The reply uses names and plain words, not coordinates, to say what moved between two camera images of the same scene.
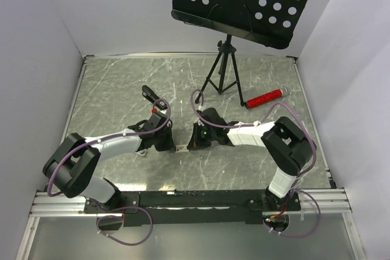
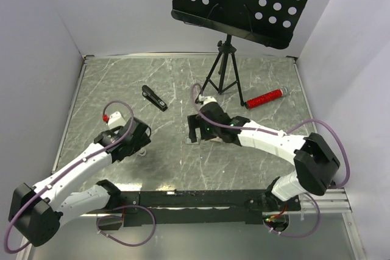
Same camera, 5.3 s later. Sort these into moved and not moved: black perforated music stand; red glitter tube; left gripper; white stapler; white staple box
Moved: left gripper; white staple box
Not moved: black perforated music stand; white stapler; red glitter tube
